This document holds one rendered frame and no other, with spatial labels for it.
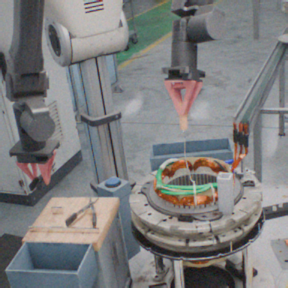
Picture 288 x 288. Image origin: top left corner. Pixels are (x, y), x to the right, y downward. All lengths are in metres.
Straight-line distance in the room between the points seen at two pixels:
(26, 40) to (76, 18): 0.42
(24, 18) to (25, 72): 0.12
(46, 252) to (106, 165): 0.49
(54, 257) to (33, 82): 0.41
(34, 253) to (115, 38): 0.66
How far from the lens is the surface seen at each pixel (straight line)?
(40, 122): 0.93
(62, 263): 1.11
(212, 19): 0.96
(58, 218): 1.16
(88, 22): 1.33
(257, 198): 1.08
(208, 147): 1.48
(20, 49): 0.93
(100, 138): 1.46
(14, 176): 3.42
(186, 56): 1.00
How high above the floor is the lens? 1.66
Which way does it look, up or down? 26 degrees down
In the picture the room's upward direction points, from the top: 9 degrees counter-clockwise
